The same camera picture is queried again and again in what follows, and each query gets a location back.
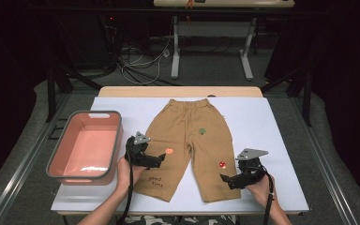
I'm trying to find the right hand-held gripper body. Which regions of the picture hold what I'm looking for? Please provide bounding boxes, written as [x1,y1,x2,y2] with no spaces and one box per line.
[228,148,269,190]

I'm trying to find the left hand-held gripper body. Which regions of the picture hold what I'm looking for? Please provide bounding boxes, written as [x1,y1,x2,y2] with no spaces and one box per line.
[125,130,158,170]

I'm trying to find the brown pants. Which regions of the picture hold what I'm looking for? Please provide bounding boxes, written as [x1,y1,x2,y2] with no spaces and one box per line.
[133,97,242,203]

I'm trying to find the pink basket with grey rim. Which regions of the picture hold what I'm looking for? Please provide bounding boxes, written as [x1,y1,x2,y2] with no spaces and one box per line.
[45,110,125,187]

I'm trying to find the person's right hand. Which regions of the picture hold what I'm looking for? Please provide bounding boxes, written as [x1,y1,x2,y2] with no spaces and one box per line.
[247,173,278,209]

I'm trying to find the person's left hand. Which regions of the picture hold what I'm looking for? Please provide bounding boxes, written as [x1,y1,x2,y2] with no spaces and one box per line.
[115,156,146,195]

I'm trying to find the white table board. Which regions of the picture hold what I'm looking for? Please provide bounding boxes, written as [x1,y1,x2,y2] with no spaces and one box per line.
[50,97,310,216]

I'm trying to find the light wooden table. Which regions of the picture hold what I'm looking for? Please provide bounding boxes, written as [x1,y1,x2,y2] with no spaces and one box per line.
[55,86,304,218]

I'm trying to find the person's camouflage trousers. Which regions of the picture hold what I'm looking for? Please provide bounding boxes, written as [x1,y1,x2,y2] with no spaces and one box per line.
[125,215,237,225]

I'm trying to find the black metal stand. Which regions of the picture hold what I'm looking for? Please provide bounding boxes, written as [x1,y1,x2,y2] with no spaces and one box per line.
[260,60,314,128]
[45,60,104,124]

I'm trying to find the desk with white legs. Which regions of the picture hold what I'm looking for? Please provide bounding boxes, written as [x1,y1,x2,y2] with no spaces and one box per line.
[153,0,295,82]

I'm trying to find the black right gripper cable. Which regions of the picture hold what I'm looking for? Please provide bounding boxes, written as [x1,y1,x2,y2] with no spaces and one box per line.
[248,164,277,225]

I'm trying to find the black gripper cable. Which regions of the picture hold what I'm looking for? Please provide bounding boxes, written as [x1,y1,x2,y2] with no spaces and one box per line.
[248,164,277,225]
[116,140,136,225]

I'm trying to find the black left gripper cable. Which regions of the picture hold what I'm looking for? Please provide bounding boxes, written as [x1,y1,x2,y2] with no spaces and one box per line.
[116,140,136,225]

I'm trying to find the aluminium floor rail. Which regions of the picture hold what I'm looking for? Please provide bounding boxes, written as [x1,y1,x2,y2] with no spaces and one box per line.
[0,93,73,225]
[289,97,360,225]

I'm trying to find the tangle of floor cables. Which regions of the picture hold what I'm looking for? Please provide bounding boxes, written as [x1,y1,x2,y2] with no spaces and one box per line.
[104,15,182,87]

